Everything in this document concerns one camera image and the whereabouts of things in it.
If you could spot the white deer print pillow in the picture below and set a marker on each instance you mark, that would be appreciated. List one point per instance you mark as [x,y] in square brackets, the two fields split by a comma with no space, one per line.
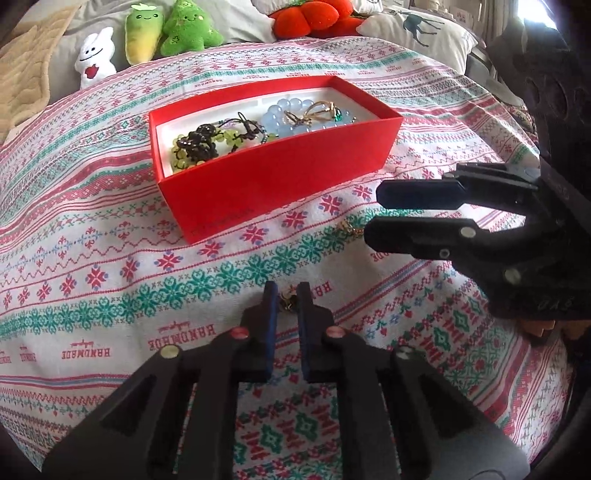
[415,32]

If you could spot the beige quilted blanket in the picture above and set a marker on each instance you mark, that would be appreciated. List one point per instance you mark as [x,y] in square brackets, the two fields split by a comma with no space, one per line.
[27,78]

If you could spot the green tree plush toy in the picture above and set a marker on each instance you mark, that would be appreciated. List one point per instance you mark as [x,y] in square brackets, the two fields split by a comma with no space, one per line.
[187,30]

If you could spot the red jewelry box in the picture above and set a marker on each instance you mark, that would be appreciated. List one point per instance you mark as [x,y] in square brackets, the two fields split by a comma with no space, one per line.
[277,180]

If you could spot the red orange plush toy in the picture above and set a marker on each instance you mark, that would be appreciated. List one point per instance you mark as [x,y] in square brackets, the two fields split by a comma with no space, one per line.
[314,18]

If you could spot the patterned printed blanket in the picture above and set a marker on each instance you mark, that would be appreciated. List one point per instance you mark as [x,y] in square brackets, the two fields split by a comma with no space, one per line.
[92,207]

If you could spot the yellow green carrot plush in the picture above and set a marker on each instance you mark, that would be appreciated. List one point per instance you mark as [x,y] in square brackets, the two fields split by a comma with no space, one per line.
[141,37]

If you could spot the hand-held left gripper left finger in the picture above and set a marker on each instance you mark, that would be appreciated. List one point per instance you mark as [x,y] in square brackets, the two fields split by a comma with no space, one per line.
[272,318]

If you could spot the person's right hand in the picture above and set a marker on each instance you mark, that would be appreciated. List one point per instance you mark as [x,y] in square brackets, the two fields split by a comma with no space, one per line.
[540,326]

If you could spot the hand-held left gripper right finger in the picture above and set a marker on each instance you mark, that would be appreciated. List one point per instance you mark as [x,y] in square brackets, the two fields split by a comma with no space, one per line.
[304,318]

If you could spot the small gold earring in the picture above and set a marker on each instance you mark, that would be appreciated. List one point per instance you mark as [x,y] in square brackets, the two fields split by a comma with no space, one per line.
[347,228]
[288,300]

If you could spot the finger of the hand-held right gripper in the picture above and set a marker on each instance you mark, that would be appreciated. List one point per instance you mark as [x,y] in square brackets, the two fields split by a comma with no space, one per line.
[415,194]
[406,235]

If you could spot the grey pillow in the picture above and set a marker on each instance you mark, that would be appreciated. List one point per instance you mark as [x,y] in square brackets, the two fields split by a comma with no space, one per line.
[240,23]

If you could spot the white rabbit plush toy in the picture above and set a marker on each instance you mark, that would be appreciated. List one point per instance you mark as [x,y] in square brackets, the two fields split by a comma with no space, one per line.
[94,60]

